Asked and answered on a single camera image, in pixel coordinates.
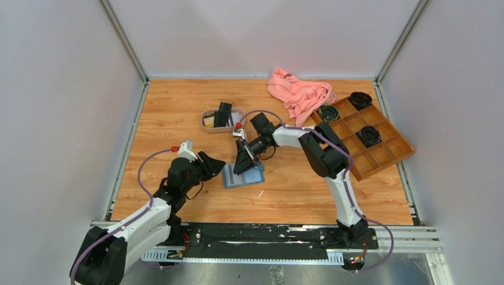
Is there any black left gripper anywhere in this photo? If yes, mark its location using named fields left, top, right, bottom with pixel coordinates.
left=182, top=151, right=225, bottom=194

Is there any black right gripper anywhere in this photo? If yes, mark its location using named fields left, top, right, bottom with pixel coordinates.
left=234, top=135, right=267, bottom=176

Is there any teal leather card holder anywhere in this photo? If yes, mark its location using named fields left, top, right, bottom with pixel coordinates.
left=222, top=163, right=265, bottom=189

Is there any black credit card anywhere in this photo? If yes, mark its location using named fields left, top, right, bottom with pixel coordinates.
left=213, top=102, right=232, bottom=128

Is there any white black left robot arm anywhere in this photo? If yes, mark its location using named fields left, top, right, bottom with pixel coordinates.
left=70, top=147, right=226, bottom=284

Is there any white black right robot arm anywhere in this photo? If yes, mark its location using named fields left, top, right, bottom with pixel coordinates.
left=233, top=110, right=368, bottom=248

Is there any white striped card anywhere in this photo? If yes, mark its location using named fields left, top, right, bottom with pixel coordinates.
left=226, top=112, right=241, bottom=127

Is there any gold credit card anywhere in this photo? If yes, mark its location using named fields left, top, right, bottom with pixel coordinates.
left=203, top=114, right=215, bottom=128

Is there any pink cloth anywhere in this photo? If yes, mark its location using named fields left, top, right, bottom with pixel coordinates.
left=267, top=68, right=336, bottom=126

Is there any rolled tie orange pattern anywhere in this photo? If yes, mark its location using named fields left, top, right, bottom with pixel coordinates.
left=348, top=91, right=373, bottom=111

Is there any wooden compartment organizer tray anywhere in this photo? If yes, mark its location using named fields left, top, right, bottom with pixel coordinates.
left=311, top=91, right=415, bottom=181

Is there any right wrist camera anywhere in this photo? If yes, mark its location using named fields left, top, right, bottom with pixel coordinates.
left=232, top=122, right=247, bottom=140

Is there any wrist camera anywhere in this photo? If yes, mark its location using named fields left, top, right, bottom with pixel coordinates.
left=232, top=122, right=247, bottom=140
left=177, top=140, right=198, bottom=162

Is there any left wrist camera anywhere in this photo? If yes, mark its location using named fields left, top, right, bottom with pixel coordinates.
left=177, top=140, right=198, bottom=162

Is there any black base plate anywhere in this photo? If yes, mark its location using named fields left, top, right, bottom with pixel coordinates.
left=154, top=223, right=379, bottom=264

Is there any aluminium frame rail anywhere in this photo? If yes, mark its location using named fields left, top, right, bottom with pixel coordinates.
left=70, top=223, right=452, bottom=284

